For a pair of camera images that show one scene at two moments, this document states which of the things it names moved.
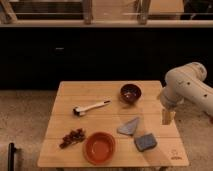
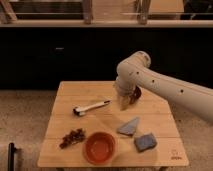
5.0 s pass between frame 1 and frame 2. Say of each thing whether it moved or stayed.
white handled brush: stayed
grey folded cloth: stayed
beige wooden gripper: moved
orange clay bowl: stayed
